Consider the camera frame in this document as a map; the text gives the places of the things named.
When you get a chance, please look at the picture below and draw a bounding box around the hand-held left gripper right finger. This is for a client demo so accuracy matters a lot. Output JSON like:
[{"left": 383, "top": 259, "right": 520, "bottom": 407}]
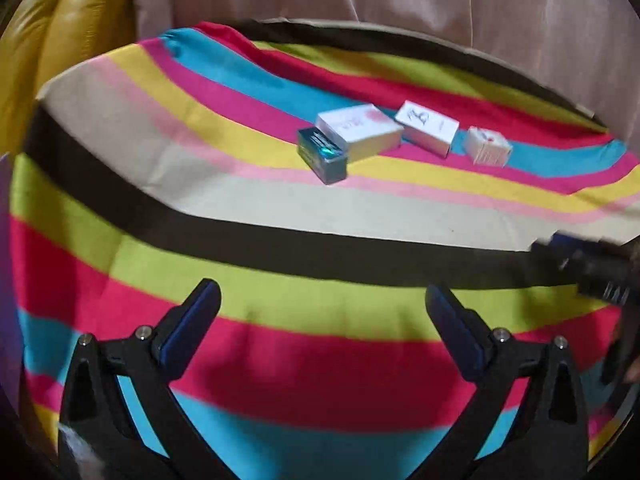
[{"left": 410, "top": 284, "right": 591, "bottom": 480}]

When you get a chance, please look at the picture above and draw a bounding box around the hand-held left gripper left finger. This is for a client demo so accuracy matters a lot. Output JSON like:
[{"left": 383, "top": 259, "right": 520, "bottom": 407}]
[{"left": 59, "top": 278, "right": 236, "bottom": 480}]

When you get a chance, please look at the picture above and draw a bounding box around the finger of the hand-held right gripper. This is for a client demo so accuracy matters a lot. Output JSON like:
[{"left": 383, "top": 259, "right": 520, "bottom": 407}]
[{"left": 530, "top": 232, "right": 601, "bottom": 272}]

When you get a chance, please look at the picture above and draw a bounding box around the white box with picture label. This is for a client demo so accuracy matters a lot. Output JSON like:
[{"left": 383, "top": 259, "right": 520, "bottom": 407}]
[{"left": 462, "top": 126, "right": 514, "bottom": 166}]

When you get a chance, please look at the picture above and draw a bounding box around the striped colourful blanket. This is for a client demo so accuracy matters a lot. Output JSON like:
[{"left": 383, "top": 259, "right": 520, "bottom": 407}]
[{"left": 10, "top": 19, "right": 640, "bottom": 480}]

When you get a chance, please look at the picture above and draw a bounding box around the white box with curly logo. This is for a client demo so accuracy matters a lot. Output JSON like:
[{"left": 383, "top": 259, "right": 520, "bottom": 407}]
[{"left": 394, "top": 100, "right": 461, "bottom": 156}]

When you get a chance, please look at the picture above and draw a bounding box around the small teal holographic box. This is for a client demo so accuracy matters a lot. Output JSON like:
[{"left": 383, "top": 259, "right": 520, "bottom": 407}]
[{"left": 297, "top": 127, "right": 349, "bottom": 186}]

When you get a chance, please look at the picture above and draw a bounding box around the white pink-printed box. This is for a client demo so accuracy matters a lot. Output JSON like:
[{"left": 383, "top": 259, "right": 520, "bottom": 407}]
[{"left": 315, "top": 103, "right": 405, "bottom": 163}]

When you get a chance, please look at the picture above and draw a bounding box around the beige cloth cover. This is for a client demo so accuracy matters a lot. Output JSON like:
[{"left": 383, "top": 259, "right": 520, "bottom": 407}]
[{"left": 131, "top": 0, "right": 640, "bottom": 131}]

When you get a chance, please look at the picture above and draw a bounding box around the yellow leather sofa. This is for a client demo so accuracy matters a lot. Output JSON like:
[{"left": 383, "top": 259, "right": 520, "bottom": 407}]
[{"left": 0, "top": 0, "right": 136, "bottom": 156}]

